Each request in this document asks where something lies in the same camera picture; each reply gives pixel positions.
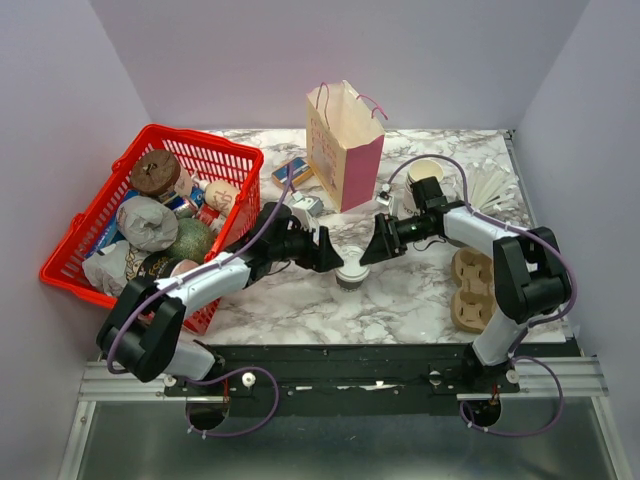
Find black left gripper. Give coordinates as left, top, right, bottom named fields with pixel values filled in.
left=270, top=220, right=345, bottom=274

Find red plastic shopping basket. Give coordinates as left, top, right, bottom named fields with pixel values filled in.
left=40, top=124, right=264, bottom=308

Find cardboard cup carrier tray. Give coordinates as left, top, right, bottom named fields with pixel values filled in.
left=450, top=247, right=497, bottom=334

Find aluminium frame rail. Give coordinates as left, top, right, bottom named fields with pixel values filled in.
left=77, top=357, right=191, bottom=404

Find bundle of wrapped straws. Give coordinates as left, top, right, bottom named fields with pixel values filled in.
left=468, top=159, right=517, bottom=215

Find black paper coffee cup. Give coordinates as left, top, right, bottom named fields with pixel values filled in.
left=336, top=274, right=367, bottom=291

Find stack of paper cups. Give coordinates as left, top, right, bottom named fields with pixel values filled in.
left=403, top=159, right=447, bottom=216

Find white plastic cup lid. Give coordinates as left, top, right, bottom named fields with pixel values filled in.
left=335, top=245, right=370, bottom=277

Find grey wrapped bundle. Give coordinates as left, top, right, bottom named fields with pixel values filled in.
left=116, top=196, right=178, bottom=252

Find black cup noodle container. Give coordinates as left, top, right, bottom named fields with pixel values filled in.
left=136, top=252, right=199, bottom=281

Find beige bottle with red print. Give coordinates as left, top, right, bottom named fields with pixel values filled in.
left=197, top=179, right=239, bottom=217

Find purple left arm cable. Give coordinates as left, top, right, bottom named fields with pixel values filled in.
left=106, top=162, right=296, bottom=440

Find blue and tan small box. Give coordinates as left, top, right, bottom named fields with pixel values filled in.
left=271, top=157, right=314, bottom=191

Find brown round cork lid jar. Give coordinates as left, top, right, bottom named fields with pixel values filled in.
left=130, top=149, right=181, bottom=198

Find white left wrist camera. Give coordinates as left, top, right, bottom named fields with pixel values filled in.
left=289, top=192, right=324, bottom=229

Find pink and cream paper bag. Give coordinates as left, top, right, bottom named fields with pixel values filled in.
left=306, top=80, right=388, bottom=212

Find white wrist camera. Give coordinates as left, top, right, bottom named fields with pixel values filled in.
left=375, top=183, right=393, bottom=206
left=289, top=192, right=324, bottom=229

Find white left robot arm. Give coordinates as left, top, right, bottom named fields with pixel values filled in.
left=96, top=202, right=344, bottom=395

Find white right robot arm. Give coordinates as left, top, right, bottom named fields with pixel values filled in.
left=360, top=177, right=576, bottom=392

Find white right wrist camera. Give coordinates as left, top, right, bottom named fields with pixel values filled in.
left=375, top=183, right=393, bottom=206

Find white printed plastic bag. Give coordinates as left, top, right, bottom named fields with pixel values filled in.
left=82, top=240, right=150, bottom=297

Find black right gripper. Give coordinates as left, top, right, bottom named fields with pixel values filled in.
left=359, top=212, right=434, bottom=265

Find green round melon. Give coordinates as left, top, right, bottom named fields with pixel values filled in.
left=167, top=218, right=216, bottom=264

